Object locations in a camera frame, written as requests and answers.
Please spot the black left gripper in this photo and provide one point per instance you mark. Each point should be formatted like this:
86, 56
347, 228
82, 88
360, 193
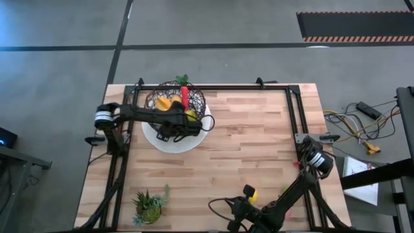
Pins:
178, 124

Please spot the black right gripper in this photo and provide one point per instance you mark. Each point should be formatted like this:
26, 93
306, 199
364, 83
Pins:
246, 210

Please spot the yellow-green round fruit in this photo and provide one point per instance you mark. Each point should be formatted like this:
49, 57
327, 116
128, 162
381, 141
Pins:
254, 197

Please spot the light green mango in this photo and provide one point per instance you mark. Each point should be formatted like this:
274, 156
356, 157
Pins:
191, 115

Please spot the red carrot with leaves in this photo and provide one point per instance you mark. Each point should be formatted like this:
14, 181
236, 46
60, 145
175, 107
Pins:
184, 97

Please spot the pink peach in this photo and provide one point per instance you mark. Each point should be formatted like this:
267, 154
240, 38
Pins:
288, 212

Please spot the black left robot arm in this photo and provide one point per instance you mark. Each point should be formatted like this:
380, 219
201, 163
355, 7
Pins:
142, 115

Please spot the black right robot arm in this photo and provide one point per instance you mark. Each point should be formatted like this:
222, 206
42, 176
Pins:
291, 197

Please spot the white round plate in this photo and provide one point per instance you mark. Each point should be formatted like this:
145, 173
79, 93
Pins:
181, 147

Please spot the red tag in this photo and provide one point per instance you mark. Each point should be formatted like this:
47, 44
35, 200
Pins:
296, 164

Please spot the black table clamp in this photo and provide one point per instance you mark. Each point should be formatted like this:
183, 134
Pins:
93, 140
259, 82
141, 82

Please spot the grey mounting plate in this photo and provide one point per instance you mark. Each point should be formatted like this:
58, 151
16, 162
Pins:
302, 138

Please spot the green succulent plant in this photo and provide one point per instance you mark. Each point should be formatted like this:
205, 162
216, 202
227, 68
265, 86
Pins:
148, 210

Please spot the white paper sheet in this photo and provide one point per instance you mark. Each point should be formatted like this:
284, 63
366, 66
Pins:
359, 191

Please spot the black power strip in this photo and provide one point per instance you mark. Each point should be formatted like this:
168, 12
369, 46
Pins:
368, 110

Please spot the black metal stand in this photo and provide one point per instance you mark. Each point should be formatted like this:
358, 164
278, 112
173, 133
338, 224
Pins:
406, 113

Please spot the grey side table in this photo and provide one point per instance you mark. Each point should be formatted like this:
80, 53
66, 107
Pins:
19, 155

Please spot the black device with blue light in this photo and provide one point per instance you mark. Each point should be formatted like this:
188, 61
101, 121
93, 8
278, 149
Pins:
8, 137

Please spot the black hazard-striped floor mat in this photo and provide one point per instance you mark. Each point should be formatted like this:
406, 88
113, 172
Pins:
355, 26

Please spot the black metal rig frame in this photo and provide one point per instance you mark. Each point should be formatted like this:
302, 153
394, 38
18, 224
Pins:
226, 87

